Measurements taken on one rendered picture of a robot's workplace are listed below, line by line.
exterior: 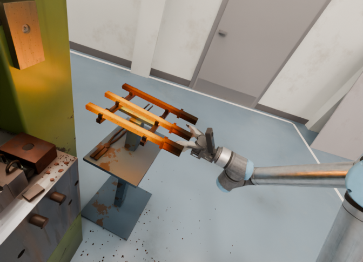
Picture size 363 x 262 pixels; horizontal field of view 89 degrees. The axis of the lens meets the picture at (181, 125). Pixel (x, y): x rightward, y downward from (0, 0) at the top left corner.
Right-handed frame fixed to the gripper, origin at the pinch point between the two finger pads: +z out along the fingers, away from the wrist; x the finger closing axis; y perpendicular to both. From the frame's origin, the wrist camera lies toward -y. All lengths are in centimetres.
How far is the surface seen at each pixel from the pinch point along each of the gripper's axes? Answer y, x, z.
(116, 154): 26.5, -9.8, 25.0
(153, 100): -1.3, 10.2, 20.8
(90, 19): 44, 184, 209
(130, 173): 26.5, -15.6, 13.0
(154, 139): -0.6, -13.1, 7.7
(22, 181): 3, -49, 31
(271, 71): 23, 271, -72
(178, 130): -1.1, -1.6, 1.1
